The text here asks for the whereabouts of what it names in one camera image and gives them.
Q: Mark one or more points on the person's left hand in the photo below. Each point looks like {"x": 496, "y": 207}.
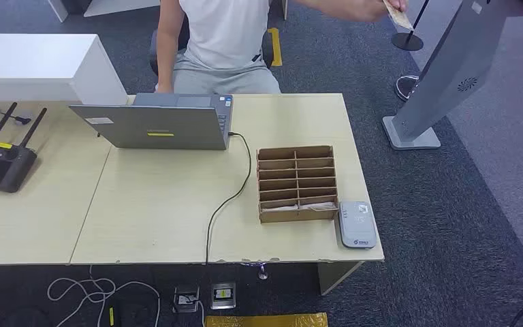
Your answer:
{"x": 374, "y": 11}

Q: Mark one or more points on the person's right hand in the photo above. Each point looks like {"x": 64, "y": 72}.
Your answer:
{"x": 164, "y": 89}

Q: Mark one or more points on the grey card reader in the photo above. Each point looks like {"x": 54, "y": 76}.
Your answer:
{"x": 357, "y": 224}

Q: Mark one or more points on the person's right forearm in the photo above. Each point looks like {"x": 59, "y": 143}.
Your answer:
{"x": 167, "y": 58}

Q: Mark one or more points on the person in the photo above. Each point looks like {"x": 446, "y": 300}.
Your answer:
{"x": 225, "y": 36}

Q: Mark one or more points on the cardboard card organizer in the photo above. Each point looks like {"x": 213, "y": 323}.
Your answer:
{"x": 296, "y": 216}

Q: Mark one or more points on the grey laptop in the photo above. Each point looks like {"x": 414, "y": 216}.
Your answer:
{"x": 153, "y": 126}

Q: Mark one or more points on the chrome stanchion base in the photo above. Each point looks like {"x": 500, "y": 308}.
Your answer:
{"x": 406, "y": 86}

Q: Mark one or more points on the white furniture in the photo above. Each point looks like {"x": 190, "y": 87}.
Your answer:
{"x": 117, "y": 5}

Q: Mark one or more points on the grey kiosk stand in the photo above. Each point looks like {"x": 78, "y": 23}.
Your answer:
{"x": 455, "y": 67}

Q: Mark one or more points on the yellow floor tape strip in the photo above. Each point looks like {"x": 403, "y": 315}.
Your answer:
{"x": 275, "y": 47}

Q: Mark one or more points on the white box cabinet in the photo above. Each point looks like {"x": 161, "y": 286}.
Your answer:
{"x": 31, "y": 63}

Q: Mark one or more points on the black remote controller with antennas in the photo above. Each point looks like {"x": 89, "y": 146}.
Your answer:
{"x": 0, "y": 167}

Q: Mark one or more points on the metal table screw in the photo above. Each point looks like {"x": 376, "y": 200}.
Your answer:
{"x": 263, "y": 272}

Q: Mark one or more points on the open floor socket box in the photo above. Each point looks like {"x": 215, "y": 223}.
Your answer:
{"x": 185, "y": 299}

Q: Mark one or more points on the closed floor socket box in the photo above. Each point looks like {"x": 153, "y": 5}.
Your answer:
{"x": 223, "y": 295}

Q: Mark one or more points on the black floor device yellow label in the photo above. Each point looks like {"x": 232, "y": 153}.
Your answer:
{"x": 128, "y": 316}

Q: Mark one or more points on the yellow floor mat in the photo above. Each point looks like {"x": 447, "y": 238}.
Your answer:
{"x": 266, "y": 320}

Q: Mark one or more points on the black stanchion post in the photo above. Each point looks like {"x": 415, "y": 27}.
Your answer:
{"x": 407, "y": 41}

